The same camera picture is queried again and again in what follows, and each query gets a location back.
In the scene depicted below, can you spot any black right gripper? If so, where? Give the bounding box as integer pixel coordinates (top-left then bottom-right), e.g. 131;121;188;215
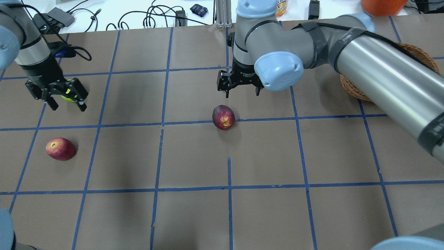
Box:
217;68;264;99

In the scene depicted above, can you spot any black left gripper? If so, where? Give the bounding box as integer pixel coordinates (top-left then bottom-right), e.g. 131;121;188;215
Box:
25;79;89;112

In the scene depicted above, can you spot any dark red apple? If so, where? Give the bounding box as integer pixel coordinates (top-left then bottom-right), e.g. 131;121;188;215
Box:
212;105;235;130

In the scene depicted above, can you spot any red yellow apple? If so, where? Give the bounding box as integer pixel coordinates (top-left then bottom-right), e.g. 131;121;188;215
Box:
45;137;77;161

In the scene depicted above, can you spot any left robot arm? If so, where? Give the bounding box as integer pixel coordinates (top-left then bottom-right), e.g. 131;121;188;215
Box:
0;0;89;112

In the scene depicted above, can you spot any wicker basket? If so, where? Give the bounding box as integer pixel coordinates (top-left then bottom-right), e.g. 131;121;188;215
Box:
340;42;441;103

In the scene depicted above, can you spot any green apple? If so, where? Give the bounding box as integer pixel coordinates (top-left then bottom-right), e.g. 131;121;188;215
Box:
62;78;80;104

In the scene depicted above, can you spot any dark blue pouch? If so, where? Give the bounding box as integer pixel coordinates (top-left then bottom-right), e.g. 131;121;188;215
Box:
190;4;209;18

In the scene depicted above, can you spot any grey adapter box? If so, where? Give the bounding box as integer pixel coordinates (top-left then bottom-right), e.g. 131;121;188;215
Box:
47;7;75;27

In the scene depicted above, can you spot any yellow juice bottle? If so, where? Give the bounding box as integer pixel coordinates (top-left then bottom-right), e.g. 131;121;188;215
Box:
275;0;289;18

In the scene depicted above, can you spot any black power adapter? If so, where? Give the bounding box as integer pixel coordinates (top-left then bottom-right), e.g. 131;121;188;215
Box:
308;0;320;19

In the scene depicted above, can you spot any orange bucket with lid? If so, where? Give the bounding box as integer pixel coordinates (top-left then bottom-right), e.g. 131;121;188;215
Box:
360;0;407;16

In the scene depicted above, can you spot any aluminium frame post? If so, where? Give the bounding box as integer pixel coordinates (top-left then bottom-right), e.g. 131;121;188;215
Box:
214;0;232;29

